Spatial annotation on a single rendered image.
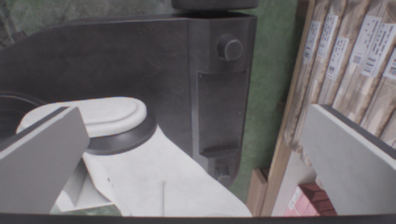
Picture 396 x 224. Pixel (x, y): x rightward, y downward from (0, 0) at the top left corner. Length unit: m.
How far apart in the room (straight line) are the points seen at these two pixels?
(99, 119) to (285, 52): 0.61
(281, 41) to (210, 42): 0.36
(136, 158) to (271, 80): 0.57
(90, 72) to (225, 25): 0.30
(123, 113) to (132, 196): 0.14
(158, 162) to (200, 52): 0.24
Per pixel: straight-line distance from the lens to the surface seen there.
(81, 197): 0.50
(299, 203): 1.08
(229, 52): 0.40
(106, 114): 0.36
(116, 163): 0.34
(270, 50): 0.73
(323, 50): 0.62
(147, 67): 0.47
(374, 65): 0.53
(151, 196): 0.28
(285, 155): 0.88
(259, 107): 0.80
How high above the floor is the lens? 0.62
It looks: 58 degrees down
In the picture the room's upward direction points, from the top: 160 degrees clockwise
